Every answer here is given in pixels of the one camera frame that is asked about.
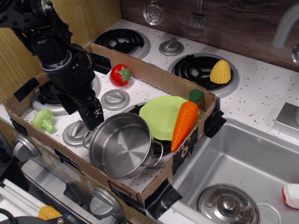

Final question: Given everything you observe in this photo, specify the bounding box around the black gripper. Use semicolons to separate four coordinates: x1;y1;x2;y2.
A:
40;43;104;131

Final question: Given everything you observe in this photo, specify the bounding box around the orange plastic toy carrot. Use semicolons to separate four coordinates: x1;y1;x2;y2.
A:
171;89;204;153

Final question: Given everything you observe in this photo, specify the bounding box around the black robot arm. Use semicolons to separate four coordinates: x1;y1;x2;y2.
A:
0;0;104;131

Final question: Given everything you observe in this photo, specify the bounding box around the light green plastic plate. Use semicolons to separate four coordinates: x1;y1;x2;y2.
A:
139;96;187;141

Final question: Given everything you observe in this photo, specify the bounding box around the middle silver stove knob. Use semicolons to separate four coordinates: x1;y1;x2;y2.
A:
101;89;130;111

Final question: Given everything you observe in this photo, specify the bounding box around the silver stove knob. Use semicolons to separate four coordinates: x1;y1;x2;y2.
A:
159;38;185;56
63;120;94;147
101;89;130;111

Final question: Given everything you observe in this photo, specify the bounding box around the front silver stove knob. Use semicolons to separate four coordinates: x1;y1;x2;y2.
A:
63;120;94;147

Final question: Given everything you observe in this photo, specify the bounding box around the stainless steel pot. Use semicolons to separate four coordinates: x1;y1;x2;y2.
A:
86;112;163;179

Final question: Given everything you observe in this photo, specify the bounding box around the red plastic toy strawberry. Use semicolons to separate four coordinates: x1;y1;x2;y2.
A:
109;64;131;86

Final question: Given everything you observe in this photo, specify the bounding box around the green plastic toy broccoli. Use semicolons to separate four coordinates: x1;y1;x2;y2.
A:
32;109;55;133

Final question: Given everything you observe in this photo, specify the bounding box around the front left black burner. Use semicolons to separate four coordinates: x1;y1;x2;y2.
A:
31;74;100;116

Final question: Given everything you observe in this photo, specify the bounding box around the left silver oven knob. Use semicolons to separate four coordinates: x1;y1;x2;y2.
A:
13;135;41;161

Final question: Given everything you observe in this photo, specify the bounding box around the silver oven knob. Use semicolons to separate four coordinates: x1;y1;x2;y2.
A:
89;187;123;219
13;135;41;161

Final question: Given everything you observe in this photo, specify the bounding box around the right silver oven knob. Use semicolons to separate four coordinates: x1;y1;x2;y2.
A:
89;187;123;219

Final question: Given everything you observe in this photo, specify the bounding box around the back silver stove knob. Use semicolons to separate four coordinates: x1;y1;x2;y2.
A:
159;38;185;56

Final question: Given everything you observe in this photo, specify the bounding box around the orange yellow toy piece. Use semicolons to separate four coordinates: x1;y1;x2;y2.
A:
37;206;61;220

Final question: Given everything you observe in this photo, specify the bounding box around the back right black burner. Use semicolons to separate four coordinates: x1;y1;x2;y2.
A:
167;53;240;98

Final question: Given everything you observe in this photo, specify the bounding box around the brown cardboard fence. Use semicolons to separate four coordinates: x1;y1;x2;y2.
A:
2;42;228;220

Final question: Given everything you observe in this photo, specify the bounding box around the hanging silver strainer spoon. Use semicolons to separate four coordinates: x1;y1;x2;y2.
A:
143;0;165;26

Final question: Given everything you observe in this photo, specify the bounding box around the yellow plastic toy corn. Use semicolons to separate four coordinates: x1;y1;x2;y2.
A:
210;60;231;84

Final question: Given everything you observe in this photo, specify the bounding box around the hanging silver spatula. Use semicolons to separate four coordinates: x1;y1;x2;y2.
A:
188;0;206;37

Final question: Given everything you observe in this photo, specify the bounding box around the silver pot lid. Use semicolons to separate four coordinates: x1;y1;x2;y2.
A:
196;184;259;224

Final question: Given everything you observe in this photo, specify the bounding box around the silver sink basin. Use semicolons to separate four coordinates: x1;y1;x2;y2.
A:
173;119;299;224

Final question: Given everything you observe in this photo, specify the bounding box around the grey faucet base block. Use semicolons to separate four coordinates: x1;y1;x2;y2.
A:
273;103;299;140

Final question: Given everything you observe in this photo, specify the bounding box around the white red toy item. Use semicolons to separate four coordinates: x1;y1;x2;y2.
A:
282;183;299;209

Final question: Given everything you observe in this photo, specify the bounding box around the grey toy faucet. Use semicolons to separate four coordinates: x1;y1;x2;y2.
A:
272;2;299;49

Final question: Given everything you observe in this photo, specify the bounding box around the silver faucet handle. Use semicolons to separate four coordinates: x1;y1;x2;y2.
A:
292;44;299;66

